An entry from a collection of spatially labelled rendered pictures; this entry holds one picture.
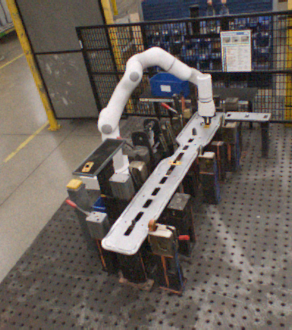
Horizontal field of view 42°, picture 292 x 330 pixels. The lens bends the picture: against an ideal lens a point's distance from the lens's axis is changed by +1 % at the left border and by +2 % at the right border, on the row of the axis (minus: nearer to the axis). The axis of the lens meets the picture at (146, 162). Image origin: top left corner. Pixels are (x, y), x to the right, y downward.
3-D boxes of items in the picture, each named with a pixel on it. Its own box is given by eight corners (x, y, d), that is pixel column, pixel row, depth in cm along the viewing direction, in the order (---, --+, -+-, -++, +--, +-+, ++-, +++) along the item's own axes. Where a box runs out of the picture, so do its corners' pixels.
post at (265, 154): (272, 158, 259) (273, 121, 244) (256, 157, 264) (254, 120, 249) (274, 153, 264) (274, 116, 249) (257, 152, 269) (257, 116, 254)
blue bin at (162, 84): (183, 99, 288) (181, 82, 281) (151, 95, 305) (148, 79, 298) (194, 90, 298) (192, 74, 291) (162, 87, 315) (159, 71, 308)
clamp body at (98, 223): (116, 277, 196) (100, 225, 177) (98, 272, 201) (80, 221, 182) (125, 263, 203) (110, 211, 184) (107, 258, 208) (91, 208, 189)
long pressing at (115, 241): (139, 258, 165) (138, 255, 164) (96, 247, 175) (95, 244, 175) (227, 113, 264) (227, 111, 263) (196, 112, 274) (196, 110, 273)
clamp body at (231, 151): (238, 174, 251) (236, 129, 233) (221, 172, 256) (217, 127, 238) (242, 167, 257) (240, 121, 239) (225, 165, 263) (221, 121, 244)
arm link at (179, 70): (164, 64, 241) (201, 88, 250) (166, 72, 227) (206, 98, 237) (172, 51, 237) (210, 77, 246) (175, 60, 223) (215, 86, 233)
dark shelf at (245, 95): (250, 104, 266) (250, 100, 265) (137, 101, 307) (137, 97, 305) (257, 91, 282) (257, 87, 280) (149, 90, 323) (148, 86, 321)
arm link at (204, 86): (197, 93, 245) (199, 99, 237) (195, 74, 238) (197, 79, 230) (210, 90, 245) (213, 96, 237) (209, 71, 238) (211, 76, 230)
